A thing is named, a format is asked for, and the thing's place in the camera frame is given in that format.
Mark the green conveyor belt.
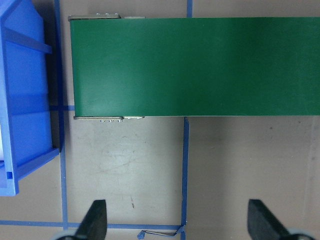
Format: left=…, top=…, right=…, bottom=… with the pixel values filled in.
left=69, top=16, right=320, bottom=120

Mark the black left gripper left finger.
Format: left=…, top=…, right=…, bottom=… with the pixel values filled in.
left=74, top=199, right=108, bottom=240

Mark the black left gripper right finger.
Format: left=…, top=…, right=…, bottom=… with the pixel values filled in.
left=247, top=199, right=291, bottom=240

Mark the blue plastic bin near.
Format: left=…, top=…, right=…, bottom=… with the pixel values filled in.
left=0, top=0, right=59, bottom=197

